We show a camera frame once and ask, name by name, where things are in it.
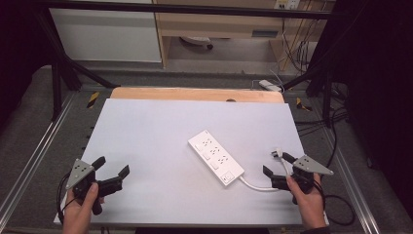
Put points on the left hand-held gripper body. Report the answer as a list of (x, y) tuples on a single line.
[(80, 171)]

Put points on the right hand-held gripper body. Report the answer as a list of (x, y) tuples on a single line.
[(308, 167)]

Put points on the white plug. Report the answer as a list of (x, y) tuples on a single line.
[(277, 152)]

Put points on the person's right hand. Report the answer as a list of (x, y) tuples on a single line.
[(308, 204)]

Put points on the person's left hand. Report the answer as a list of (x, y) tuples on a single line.
[(79, 211)]

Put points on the yellow black floor tape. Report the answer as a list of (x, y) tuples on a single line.
[(93, 99), (302, 104)]

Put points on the person's right dark sleeve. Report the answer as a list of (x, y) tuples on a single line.
[(316, 230)]

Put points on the white floor power strip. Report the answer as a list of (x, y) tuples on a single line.
[(270, 85)]

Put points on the black curtain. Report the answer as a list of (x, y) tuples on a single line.
[(19, 48), (380, 97)]

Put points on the wooden table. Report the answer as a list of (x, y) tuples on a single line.
[(195, 94)]

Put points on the white cabinet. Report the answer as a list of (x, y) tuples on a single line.
[(107, 32)]

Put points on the light wooden desk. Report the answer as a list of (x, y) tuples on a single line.
[(224, 26)]

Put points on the office chair base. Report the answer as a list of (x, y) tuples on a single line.
[(198, 40)]

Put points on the aluminium rail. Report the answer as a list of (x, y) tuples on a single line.
[(35, 156), (352, 182)]

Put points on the black metal frame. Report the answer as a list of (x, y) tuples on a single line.
[(65, 65)]

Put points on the white wall socket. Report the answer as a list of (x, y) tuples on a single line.
[(287, 4)]

